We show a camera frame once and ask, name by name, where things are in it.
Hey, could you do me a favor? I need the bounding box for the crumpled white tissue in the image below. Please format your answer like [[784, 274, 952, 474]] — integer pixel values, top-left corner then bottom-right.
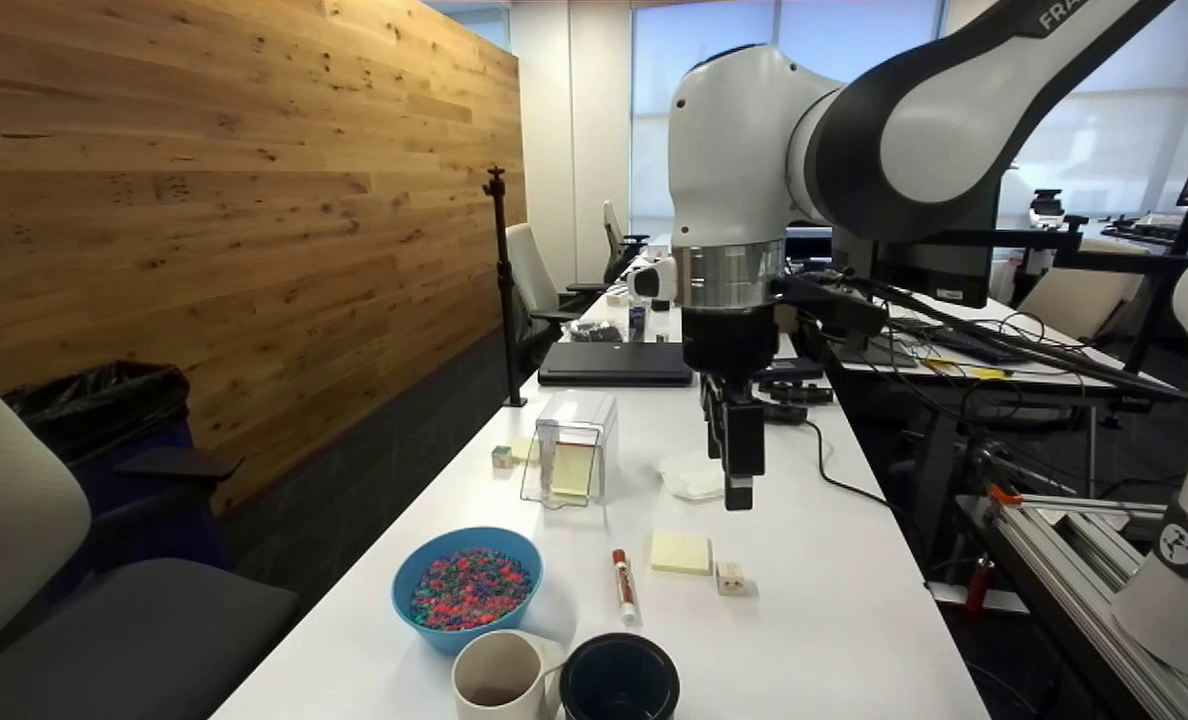
[[656, 451, 729, 509]]

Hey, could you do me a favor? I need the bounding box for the grey office chair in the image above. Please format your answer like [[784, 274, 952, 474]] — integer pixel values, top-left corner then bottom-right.
[[0, 344, 306, 720]]

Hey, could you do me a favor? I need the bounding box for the black computer monitor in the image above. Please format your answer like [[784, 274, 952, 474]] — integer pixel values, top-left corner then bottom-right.
[[833, 226, 1004, 312]]

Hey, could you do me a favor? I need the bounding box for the black laptop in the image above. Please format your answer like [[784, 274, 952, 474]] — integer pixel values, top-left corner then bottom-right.
[[536, 339, 695, 393]]

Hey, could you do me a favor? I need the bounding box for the black trash bin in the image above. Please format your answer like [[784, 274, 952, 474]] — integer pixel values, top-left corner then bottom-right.
[[0, 361, 241, 563]]

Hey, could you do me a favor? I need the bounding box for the yellow sticky note pad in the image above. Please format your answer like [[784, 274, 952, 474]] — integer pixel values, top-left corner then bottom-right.
[[546, 446, 597, 506]]

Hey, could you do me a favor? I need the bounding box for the cream ceramic mug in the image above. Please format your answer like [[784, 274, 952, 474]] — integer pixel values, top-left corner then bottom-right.
[[447, 630, 569, 720]]

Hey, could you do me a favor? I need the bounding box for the beige chair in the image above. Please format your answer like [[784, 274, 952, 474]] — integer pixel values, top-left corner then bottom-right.
[[1017, 266, 1147, 344]]

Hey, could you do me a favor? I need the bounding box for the clear acrylic drawer box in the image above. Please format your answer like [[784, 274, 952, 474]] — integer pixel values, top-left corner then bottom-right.
[[521, 393, 619, 511]]

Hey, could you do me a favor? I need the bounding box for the small cream wooden block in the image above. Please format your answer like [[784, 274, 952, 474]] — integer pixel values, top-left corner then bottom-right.
[[708, 557, 762, 600]]

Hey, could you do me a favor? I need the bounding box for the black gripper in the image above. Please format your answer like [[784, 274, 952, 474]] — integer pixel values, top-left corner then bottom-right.
[[681, 302, 784, 517]]

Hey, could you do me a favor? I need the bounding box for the dark teal mug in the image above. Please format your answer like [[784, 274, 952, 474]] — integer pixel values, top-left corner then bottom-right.
[[555, 630, 686, 720]]

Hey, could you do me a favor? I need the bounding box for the black power adapter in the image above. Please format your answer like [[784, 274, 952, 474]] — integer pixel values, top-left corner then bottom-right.
[[747, 355, 837, 427]]

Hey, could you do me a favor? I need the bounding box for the blue bowl with colourful beads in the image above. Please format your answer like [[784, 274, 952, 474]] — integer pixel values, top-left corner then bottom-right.
[[389, 523, 550, 659]]

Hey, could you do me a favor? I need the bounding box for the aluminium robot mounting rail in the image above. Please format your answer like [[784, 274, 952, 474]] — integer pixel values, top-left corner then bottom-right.
[[955, 490, 1188, 720]]

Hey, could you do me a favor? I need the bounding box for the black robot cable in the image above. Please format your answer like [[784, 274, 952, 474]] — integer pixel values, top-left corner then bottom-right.
[[776, 274, 1188, 419]]

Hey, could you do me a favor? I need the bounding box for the white foam block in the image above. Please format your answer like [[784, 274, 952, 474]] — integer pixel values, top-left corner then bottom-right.
[[649, 528, 717, 582]]

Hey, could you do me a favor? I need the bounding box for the black tripod stand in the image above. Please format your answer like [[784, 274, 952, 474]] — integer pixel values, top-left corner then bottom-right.
[[481, 165, 534, 413]]

